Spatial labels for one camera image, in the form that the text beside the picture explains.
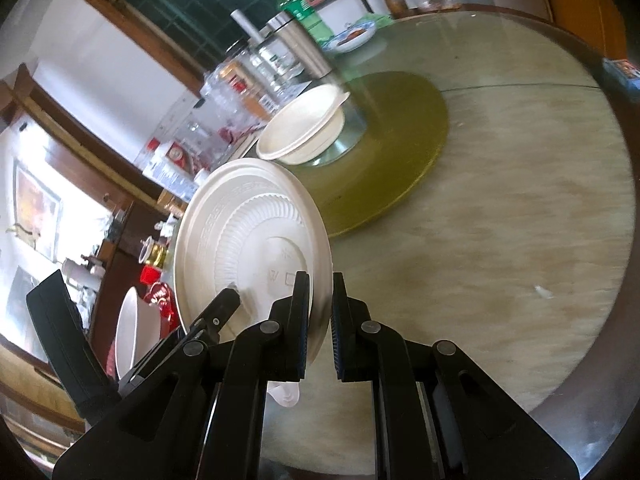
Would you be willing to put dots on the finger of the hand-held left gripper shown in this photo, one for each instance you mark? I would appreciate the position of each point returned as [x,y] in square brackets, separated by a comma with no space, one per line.
[220,310]

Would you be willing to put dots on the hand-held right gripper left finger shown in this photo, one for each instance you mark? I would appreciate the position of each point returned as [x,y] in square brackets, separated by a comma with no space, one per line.
[302,340]

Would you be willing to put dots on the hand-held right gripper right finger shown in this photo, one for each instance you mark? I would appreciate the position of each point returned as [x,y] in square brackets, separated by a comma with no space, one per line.
[336,340]

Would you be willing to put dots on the white disposable plate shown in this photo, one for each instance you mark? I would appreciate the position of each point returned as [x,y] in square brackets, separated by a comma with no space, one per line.
[240,230]

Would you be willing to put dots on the small white plastic piece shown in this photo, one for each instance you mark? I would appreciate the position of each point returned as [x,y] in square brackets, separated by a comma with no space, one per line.
[285,394]

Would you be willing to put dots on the red plastic cup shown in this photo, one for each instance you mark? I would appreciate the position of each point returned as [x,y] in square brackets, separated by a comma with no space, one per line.
[149,275]

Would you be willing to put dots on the dark wooden sideboard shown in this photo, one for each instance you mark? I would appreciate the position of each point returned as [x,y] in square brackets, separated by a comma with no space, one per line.
[130,260]

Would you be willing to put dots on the white bottle with red cap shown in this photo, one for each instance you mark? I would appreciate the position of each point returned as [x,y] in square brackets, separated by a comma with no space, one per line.
[159,160]

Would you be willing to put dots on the glass pitcher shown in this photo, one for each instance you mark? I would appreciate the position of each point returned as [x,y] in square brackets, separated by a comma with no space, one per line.
[200,135]

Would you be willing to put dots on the olive yellow turntable base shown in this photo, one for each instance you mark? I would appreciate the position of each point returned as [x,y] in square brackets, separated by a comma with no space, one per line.
[400,160]

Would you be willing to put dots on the clear plastic bottle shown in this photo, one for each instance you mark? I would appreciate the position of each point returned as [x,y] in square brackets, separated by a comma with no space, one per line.
[225,85]

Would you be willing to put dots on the steel thermos flask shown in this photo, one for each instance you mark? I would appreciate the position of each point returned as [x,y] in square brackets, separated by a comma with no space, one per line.
[300,47]

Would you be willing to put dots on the white paper roll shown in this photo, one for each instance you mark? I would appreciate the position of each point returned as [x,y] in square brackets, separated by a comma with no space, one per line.
[247,25]

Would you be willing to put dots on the small plate with food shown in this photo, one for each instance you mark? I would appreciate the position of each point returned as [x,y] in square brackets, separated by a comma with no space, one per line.
[350,37]

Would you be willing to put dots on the wooden framed window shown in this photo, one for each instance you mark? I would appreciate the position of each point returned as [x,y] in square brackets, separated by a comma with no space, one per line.
[190,5]

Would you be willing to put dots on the green plastic bottle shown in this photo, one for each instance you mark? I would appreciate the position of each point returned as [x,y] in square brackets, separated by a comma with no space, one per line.
[305,10]

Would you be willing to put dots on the small blue box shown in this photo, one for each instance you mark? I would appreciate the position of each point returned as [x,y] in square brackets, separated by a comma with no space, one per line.
[620,71]

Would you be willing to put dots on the wall poster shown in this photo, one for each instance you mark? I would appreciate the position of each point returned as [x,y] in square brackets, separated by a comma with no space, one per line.
[37,210]

